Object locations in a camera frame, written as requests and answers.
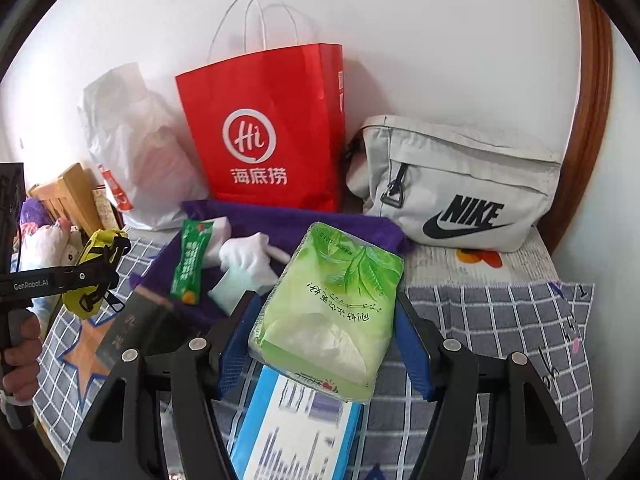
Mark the green snack packet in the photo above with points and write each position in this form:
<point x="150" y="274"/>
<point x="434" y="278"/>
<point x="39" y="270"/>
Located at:
<point x="187" y="260"/>

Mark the purple towel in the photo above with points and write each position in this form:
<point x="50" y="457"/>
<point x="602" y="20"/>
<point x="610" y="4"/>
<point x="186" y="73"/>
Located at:
<point x="260" y="215"/>

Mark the grey checked bedsheet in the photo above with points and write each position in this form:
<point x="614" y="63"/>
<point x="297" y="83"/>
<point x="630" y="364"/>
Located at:
<point x="500" y="320"/>

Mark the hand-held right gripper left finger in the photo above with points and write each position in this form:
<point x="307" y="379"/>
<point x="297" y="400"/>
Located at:
<point x="235" y="355"/>

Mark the white floral cloth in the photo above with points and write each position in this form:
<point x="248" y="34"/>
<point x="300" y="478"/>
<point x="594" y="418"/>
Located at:
<point x="440" y="265"/>

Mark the person's left hand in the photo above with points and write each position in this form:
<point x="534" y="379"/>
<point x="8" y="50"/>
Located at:
<point x="22" y="360"/>

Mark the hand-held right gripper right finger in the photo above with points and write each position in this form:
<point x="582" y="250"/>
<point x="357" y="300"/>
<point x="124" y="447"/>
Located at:
<point x="415" y="355"/>

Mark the yellow and black pouch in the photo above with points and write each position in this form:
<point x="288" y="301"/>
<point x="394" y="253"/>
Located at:
<point x="90" y="255"/>

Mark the brown star paper cutout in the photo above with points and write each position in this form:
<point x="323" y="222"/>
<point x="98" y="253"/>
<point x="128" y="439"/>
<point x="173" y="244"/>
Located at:
<point x="82" y="350"/>

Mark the green tissue pack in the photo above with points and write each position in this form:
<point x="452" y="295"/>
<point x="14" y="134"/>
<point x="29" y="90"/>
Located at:
<point x="340" y="280"/>

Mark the red paper bag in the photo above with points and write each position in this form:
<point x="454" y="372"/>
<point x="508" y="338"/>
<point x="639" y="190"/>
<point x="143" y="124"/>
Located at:
<point x="300" y="125"/>

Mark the white plastic shopping bag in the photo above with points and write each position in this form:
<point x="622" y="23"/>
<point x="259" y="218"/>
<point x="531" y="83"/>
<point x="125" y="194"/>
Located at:
<point x="145" y="160"/>

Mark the dark green tin box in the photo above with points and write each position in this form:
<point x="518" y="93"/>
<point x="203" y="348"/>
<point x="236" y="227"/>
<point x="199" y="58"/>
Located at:
<point x="145" y="320"/>

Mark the grey waist bag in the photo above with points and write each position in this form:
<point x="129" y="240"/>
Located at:
<point x="450" y="170"/>

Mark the blue wet wipes pack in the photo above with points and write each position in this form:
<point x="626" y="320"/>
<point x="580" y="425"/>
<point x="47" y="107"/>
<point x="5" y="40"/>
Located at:
<point x="300" y="435"/>

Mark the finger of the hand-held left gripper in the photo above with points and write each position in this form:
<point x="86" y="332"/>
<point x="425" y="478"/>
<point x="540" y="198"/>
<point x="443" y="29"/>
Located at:
<point x="117" y="249"/>
<point x="107" y="302"/>

